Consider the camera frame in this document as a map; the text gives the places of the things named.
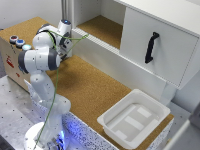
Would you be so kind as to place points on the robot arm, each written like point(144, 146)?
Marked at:
point(39, 60)

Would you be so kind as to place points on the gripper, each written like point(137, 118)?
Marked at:
point(66, 44)

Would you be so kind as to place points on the white cabinet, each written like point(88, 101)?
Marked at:
point(110, 65)

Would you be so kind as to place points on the white sliding door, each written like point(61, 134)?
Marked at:
point(166, 56)

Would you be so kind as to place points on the white plastic box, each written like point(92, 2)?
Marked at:
point(133, 120)

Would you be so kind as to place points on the red button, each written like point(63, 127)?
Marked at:
point(13, 38)

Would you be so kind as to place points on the green button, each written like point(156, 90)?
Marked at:
point(26, 47)

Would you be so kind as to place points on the blue button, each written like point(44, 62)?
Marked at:
point(20, 42)

